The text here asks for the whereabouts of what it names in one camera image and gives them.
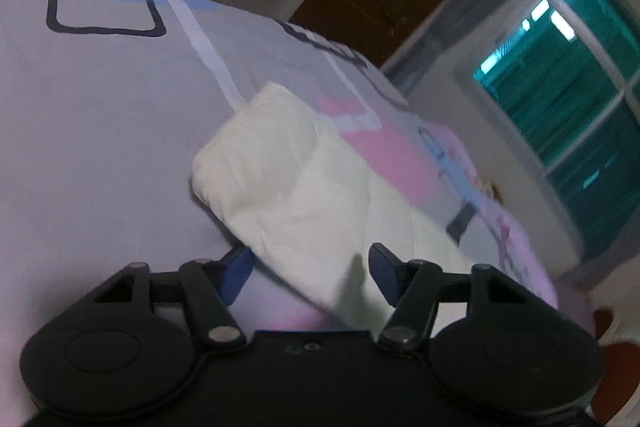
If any patterned grey pink bedsheet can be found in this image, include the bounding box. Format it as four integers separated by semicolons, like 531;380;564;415
0;0;597;427

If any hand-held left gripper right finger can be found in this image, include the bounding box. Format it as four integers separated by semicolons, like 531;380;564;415
368;243;534;352

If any red headboard with white trim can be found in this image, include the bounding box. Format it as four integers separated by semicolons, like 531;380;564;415
590;306;640;427

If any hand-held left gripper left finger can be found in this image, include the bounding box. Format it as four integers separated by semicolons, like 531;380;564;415
92;247;254;351

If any cream puffer jacket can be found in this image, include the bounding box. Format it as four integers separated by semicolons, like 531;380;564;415
190;81;493;334

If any window with white frame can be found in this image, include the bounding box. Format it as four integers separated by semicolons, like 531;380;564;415
454;0;640;260

